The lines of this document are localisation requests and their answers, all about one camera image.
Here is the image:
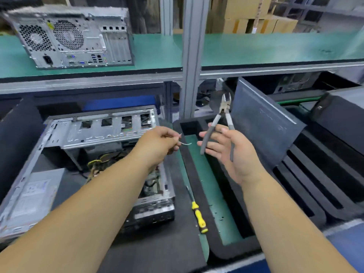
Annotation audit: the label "person's left forearm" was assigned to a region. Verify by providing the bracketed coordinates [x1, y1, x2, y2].
[0, 159, 154, 273]

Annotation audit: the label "grey computer case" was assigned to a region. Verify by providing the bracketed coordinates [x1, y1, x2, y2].
[0, 105, 176, 243]

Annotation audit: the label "green motherboard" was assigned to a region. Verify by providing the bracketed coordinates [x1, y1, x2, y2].
[139, 165, 171, 199]

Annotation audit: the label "silver power supply unit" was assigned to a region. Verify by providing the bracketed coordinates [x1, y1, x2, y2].
[0, 168, 66, 237]

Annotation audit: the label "thin cable tie piece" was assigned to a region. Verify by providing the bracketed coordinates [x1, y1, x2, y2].
[171, 133, 192, 147]

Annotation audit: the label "grey side panel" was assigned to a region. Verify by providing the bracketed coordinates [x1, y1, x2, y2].
[230, 77, 308, 171]

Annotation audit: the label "yellow and black wire bundle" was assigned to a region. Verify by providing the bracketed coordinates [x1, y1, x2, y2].
[85, 153, 123, 180]

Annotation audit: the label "yellow handled screwdriver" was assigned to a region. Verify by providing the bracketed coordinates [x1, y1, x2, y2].
[188, 186, 209, 234]

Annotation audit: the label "person's right hand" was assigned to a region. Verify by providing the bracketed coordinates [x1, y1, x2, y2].
[197, 123, 265, 188]

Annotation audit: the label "aluminium frame post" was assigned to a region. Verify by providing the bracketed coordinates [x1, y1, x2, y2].
[159, 0, 174, 36]
[178, 0, 212, 120]

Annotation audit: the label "black upright side panel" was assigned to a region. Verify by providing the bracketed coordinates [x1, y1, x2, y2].
[0, 98, 46, 202]

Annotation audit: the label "stack of cardboard boxes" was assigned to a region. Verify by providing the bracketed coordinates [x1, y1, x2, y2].
[207, 0, 299, 35]

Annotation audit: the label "silver backed desktop computer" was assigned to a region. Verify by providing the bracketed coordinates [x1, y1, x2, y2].
[3, 5, 135, 70]

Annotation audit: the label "green upper shelf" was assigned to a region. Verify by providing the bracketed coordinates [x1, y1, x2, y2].
[0, 32, 364, 83]

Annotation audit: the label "person's left hand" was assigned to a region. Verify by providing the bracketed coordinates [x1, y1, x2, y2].
[130, 126, 183, 171]

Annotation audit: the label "person's right forearm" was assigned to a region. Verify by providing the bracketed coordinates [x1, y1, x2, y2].
[242, 170, 356, 273]

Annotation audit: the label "empty black foam tray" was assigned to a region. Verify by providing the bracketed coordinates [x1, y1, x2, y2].
[173, 116, 328, 260]
[273, 139, 364, 222]

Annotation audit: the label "dark grey computer box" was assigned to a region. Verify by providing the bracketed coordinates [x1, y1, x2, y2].
[310, 87, 364, 154]

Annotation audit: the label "grey metal pliers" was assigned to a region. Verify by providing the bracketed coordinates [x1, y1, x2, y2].
[200, 93, 235, 163]

